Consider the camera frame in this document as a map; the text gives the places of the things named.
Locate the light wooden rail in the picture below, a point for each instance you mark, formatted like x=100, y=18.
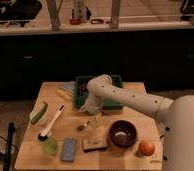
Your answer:
x=95, y=28

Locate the metal fork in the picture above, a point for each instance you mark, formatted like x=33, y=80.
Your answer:
x=83, y=126

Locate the black office chair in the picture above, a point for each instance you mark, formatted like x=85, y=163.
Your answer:
x=19, y=12

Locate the orange fruit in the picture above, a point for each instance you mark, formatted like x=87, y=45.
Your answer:
x=146, y=148

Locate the wooden table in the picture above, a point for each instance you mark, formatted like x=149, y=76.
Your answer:
x=32, y=158

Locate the green plastic tray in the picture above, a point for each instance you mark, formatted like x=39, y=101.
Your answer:
x=81, y=93

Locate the blue grey sponge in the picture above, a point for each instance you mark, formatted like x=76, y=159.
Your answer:
x=68, y=150

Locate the green cup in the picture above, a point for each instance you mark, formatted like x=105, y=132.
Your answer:
x=50, y=147

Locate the dark brown bowl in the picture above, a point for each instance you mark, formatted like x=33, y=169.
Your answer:
x=123, y=133

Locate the yellow banana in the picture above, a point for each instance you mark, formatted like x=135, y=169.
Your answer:
x=63, y=94

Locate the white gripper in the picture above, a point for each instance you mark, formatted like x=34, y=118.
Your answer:
x=93, y=105

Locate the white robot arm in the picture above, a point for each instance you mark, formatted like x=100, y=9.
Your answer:
x=176, y=115

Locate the brown wooden block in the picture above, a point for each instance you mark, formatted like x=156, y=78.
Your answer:
x=94, y=144

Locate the black pole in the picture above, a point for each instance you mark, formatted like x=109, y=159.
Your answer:
x=7, y=157

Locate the white dish brush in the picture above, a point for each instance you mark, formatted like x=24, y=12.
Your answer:
x=44, y=133

